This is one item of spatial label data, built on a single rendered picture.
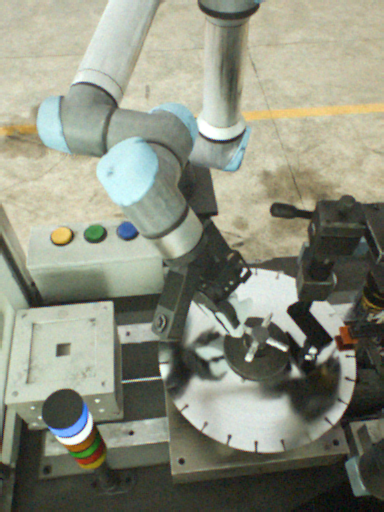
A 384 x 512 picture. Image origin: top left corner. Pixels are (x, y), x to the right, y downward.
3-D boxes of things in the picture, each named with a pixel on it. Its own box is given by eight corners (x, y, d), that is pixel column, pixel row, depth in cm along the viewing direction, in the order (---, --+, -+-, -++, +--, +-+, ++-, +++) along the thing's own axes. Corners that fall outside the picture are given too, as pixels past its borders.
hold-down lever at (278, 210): (276, 249, 58) (280, 235, 56) (266, 213, 62) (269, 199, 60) (336, 244, 59) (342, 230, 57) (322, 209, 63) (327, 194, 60)
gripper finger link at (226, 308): (247, 326, 69) (222, 290, 64) (241, 333, 68) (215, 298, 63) (227, 316, 72) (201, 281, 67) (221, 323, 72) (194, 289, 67)
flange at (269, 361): (249, 307, 81) (251, 300, 79) (302, 346, 77) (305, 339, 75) (209, 350, 76) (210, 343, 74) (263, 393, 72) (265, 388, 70)
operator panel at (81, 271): (43, 304, 105) (25, 266, 92) (47, 265, 111) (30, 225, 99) (165, 292, 107) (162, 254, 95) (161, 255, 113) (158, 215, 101)
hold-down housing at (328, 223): (292, 304, 67) (326, 213, 51) (289, 278, 70) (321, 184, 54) (330, 306, 67) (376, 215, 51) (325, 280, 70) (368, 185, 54)
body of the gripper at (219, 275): (256, 277, 69) (221, 220, 62) (222, 320, 66) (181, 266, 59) (223, 265, 74) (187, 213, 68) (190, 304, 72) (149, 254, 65)
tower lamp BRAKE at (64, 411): (46, 440, 50) (39, 432, 48) (49, 399, 53) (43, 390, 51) (88, 435, 51) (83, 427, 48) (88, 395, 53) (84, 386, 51)
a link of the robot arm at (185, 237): (162, 245, 57) (129, 233, 63) (181, 268, 59) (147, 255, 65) (200, 204, 59) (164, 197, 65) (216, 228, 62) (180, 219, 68)
